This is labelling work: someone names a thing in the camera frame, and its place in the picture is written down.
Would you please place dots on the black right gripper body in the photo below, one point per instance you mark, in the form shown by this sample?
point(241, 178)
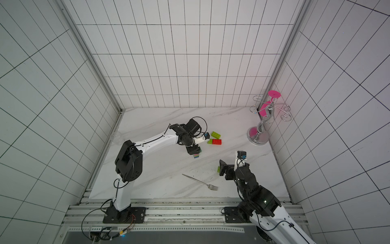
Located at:
point(229, 170)

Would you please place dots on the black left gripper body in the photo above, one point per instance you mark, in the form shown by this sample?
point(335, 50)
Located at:
point(189, 142)

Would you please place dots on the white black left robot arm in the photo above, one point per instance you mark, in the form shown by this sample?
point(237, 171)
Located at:
point(129, 166)

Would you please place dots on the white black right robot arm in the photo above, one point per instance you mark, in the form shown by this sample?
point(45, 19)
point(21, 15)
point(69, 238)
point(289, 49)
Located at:
point(260, 207)

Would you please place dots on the red 2x4 brick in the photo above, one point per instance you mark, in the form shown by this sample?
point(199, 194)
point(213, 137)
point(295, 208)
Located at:
point(216, 142)

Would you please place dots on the silver metal fork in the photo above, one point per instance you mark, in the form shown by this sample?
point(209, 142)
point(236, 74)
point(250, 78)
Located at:
point(209, 186)

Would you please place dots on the lime green 2x4 brick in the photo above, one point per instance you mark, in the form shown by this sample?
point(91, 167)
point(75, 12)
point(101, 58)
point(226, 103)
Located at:
point(215, 135)

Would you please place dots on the chrome pink cup stand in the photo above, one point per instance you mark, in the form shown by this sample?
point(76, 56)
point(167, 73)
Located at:
point(267, 111)

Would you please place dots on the clear glass cup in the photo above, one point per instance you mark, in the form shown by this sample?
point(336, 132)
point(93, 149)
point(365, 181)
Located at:
point(116, 138)

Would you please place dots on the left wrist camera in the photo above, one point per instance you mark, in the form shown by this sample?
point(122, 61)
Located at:
point(203, 138)

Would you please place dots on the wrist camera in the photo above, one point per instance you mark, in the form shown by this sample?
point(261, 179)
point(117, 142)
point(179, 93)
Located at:
point(203, 138)
point(240, 159)

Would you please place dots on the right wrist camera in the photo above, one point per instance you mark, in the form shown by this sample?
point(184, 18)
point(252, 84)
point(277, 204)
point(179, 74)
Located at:
point(240, 159)

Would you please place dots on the aluminium mounting rail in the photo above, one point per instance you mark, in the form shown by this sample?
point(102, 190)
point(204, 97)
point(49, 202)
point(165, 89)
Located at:
point(154, 213)

